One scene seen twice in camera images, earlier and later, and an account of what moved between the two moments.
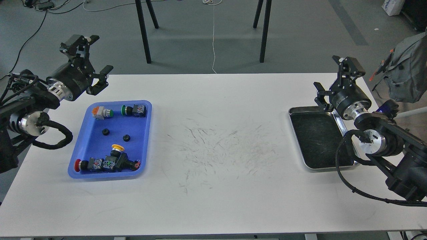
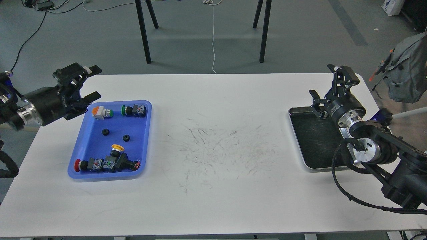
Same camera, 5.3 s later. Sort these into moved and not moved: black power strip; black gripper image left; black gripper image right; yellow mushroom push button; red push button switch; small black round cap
Moved: black gripper image left; black gripper image right
Not moved: small black round cap; red push button switch; yellow mushroom push button; black power strip
